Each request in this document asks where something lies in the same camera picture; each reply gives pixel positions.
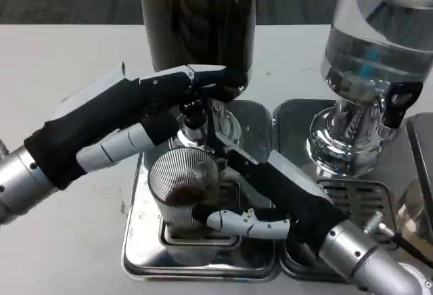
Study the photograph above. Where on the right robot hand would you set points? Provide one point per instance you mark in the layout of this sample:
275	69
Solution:
294	197

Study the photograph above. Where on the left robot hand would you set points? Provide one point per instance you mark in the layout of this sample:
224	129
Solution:
111	112

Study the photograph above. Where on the clear ribbed glass cup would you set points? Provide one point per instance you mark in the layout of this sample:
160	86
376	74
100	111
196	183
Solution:
176	173

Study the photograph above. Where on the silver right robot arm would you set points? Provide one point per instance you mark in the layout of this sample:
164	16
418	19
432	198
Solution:
365	261

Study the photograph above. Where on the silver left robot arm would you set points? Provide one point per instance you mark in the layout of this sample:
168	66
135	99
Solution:
20	183

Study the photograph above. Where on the steel drip tray base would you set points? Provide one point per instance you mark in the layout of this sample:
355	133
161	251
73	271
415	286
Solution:
142	257
291	122
423	146

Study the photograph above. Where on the dark drink dispenser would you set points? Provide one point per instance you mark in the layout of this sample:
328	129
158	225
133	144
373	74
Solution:
199	21

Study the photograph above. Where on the clear water drink dispenser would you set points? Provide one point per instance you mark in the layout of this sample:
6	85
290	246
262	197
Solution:
372	38

